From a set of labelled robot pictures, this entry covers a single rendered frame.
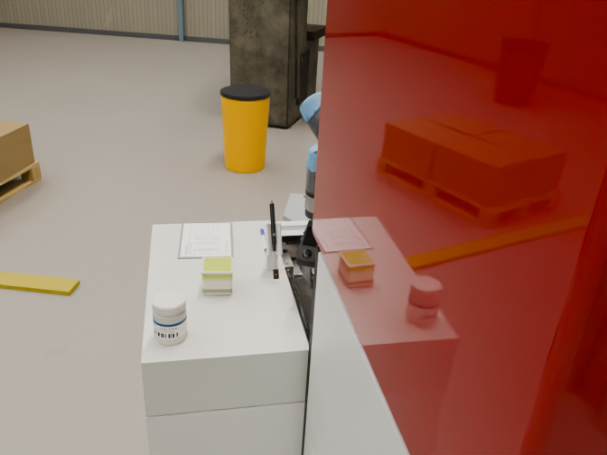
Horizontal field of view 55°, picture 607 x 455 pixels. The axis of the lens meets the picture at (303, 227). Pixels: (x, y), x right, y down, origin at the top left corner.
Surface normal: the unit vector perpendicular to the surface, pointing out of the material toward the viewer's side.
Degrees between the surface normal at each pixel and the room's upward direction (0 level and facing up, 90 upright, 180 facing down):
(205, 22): 90
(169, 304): 0
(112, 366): 0
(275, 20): 92
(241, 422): 90
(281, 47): 92
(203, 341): 0
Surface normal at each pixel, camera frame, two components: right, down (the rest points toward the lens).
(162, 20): -0.11, 0.44
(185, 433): 0.18, 0.45
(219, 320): 0.05, -0.89
